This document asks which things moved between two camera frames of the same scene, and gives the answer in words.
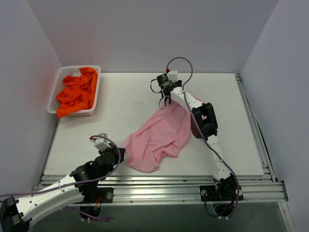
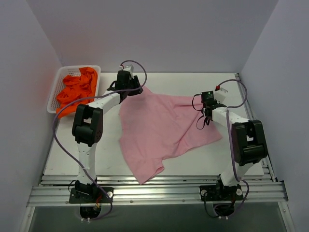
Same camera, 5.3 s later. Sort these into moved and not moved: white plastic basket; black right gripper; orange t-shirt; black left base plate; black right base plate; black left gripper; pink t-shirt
Moved: black right gripper; black left gripper; pink t-shirt
Not moved: white plastic basket; black right base plate; black left base plate; orange t-shirt
